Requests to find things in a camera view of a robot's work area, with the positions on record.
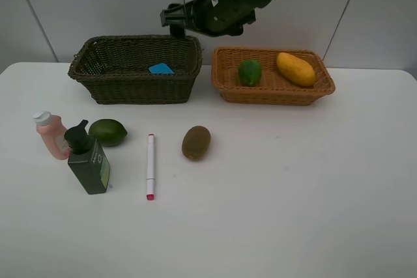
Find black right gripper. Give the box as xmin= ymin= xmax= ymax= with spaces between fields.
xmin=160 ymin=0 xmax=256 ymax=38

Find blue whiteboard eraser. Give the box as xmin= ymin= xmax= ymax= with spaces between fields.
xmin=149 ymin=63 xmax=175 ymax=75

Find bright green lime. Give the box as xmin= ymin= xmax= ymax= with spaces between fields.
xmin=238 ymin=59 xmax=262 ymax=87

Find brown kiwi fruit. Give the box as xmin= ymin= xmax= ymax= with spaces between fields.
xmin=181 ymin=126 xmax=211 ymax=161

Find yellow mango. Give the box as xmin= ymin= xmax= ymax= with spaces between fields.
xmin=276 ymin=52 xmax=317 ymax=87

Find pink bottle white cap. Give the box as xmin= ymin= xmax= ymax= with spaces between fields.
xmin=33 ymin=111 xmax=70 ymax=160

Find dark brown wicker basket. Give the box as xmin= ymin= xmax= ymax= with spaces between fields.
xmin=68 ymin=35 xmax=202 ymax=105

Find orange wicker basket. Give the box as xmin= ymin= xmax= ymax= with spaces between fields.
xmin=211 ymin=47 xmax=336 ymax=105

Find dark green lime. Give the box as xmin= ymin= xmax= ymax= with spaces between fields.
xmin=89 ymin=118 xmax=128 ymax=147

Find white marker pink caps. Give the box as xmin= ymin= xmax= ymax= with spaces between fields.
xmin=146 ymin=134 xmax=156 ymax=201

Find dark green pump bottle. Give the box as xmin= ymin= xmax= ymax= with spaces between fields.
xmin=65 ymin=120 xmax=110 ymax=195

